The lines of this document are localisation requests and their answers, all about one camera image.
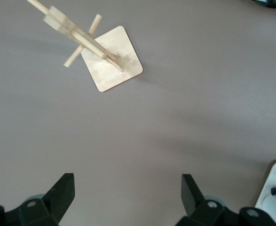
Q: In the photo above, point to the cream rectangular tray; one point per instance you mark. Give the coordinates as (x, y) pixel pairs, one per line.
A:
(269, 179)

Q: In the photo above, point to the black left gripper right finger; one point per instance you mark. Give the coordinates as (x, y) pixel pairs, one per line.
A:
(194, 200)

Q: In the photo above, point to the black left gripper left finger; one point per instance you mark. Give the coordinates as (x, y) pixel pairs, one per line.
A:
(55, 200)

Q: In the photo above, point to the wooden mug tree stand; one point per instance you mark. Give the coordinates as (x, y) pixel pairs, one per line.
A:
(112, 61)

